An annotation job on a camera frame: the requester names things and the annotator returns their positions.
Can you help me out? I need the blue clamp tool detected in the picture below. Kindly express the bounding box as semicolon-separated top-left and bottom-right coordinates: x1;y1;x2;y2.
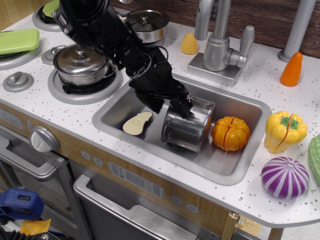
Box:
0;188;45;220

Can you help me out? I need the toy eggplant half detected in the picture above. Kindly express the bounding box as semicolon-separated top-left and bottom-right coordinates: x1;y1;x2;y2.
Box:
122;111;153;136

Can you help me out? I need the grey sink basin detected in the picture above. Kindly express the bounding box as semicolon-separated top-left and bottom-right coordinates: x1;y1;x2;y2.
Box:
92;74;272;185

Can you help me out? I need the yellow toy corn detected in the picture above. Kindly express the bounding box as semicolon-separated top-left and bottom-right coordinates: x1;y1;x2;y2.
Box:
180;32;198;55

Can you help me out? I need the steel saucepan with lid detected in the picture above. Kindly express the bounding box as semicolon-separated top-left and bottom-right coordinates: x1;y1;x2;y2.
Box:
125;9;170;44

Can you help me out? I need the grey oven knob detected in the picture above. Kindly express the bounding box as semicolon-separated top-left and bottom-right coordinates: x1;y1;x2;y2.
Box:
29;125;60;153

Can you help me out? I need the orange toy carrot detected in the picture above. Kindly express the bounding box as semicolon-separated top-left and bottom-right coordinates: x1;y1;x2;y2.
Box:
280;52;303;87

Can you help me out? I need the orange toy pumpkin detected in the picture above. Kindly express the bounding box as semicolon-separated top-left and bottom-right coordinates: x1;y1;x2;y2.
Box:
211;116;251;152

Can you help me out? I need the front left stove burner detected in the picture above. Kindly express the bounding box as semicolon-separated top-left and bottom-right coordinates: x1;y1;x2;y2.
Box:
0;42;42;71

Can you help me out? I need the grey stove knob front left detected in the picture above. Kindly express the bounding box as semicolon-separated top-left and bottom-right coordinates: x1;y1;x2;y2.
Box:
2;71;34;93

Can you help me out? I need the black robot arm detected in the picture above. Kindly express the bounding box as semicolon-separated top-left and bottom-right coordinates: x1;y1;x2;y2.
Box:
53;0;193;119

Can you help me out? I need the grey vertical post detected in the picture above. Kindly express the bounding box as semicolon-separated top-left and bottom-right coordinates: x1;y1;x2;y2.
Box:
278;0;317;63

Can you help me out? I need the silver toy faucet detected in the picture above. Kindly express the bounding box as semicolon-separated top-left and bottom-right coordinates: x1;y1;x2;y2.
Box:
187;0;255;87

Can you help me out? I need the yellow toy bell pepper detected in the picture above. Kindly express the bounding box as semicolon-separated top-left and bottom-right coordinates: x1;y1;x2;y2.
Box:
264;111;308;153

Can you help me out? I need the lidded steel pot on burner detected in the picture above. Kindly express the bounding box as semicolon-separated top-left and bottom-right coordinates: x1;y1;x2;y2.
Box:
53;44;116;87

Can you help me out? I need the front right stove burner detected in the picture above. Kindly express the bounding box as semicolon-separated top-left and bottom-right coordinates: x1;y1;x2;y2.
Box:
47;69;123;105

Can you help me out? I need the green rectangular plate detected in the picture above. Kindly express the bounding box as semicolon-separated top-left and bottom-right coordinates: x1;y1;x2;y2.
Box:
0;28;40;55

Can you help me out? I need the grey stove knob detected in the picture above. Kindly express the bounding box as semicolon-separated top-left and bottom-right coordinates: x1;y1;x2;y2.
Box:
2;71;34;93
41;45;66;66

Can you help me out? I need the purple striped toy onion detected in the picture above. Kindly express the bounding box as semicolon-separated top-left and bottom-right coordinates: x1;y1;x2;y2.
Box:
260;156;310;200

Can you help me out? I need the rear left stove burner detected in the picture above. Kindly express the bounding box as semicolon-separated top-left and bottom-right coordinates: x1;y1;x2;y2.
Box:
32;5;62;32

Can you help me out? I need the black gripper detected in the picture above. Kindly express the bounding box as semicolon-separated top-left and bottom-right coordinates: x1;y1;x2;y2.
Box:
125;47;193;119

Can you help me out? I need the grey dishwasher door handle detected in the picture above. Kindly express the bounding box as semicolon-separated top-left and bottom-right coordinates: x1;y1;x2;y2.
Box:
72;174;222;240

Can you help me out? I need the grey stove knob left centre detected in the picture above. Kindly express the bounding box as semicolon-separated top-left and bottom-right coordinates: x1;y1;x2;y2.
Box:
41;45;66;66

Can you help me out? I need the green round plate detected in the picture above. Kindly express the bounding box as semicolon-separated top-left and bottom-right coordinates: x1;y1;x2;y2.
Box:
42;0;60;17

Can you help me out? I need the green toy vegetable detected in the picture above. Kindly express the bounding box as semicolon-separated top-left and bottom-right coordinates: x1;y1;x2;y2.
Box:
308;134;320;185

